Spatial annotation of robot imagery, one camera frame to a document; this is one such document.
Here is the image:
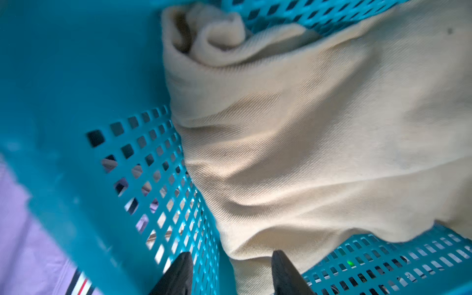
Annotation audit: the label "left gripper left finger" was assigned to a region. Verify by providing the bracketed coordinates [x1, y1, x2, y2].
[149, 252, 194, 295]

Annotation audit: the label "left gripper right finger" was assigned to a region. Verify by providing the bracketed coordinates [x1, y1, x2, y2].
[271, 250, 313, 295]

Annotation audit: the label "purple striped pants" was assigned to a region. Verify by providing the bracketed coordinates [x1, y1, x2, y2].
[1, 162, 103, 295]

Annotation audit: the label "tan long pants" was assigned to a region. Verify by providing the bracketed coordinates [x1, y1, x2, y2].
[162, 1, 472, 295]

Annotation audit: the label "teal plastic basket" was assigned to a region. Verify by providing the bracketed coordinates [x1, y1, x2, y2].
[1, 1, 472, 295]

